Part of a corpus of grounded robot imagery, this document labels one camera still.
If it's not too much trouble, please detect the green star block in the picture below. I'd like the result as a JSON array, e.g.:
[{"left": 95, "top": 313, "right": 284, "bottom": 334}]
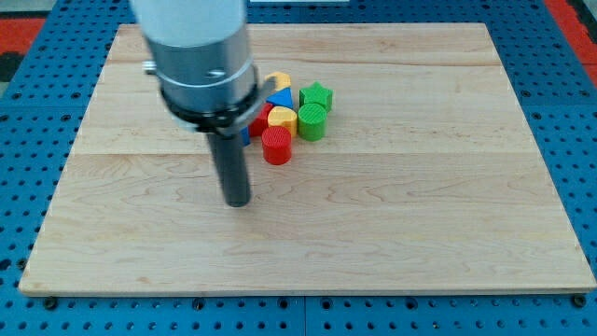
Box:
[{"left": 298, "top": 81, "right": 334, "bottom": 112}]

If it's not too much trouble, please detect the blue cube block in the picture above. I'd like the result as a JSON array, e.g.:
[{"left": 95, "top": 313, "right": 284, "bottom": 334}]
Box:
[{"left": 241, "top": 127, "right": 251, "bottom": 147}]

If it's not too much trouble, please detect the red cylinder block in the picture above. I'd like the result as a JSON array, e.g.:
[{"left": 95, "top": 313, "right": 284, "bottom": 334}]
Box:
[{"left": 261, "top": 126, "right": 292, "bottom": 165}]

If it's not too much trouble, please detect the yellow heart block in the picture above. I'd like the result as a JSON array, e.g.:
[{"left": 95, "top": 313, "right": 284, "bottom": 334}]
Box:
[{"left": 267, "top": 106, "right": 298, "bottom": 137}]

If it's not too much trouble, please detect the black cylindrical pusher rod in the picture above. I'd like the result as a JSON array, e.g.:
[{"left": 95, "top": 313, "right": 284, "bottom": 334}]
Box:
[{"left": 207, "top": 133, "right": 251, "bottom": 207}]

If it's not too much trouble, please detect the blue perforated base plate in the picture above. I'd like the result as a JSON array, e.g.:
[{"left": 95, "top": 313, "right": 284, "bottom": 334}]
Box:
[{"left": 1, "top": 0, "right": 596, "bottom": 335}]

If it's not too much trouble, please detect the red block behind heart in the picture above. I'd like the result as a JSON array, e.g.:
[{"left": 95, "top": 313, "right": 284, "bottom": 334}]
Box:
[{"left": 248, "top": 103, "right": 274, "bottom": 137}]

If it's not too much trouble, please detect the green cylinder block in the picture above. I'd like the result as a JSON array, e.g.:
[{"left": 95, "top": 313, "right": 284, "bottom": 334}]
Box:
[{"left": 298, "top": 104, "right": 327, "bottom": 142}]

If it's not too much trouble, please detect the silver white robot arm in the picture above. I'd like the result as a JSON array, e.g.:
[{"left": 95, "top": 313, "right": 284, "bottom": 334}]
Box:
[{"left": 130, "top": 0, "right": 275, "bottom": 136}]

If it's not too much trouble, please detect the light wooden board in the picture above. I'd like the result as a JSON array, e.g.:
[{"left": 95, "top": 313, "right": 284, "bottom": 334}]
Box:
[{"left": 19, "top": 23, "right": 596, "bottom": 297}]

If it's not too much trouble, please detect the blue triangle block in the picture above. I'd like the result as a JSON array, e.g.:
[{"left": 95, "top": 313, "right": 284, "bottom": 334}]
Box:
[{"left": 266, "top": 87, "right": 294, "bottom": 109}]

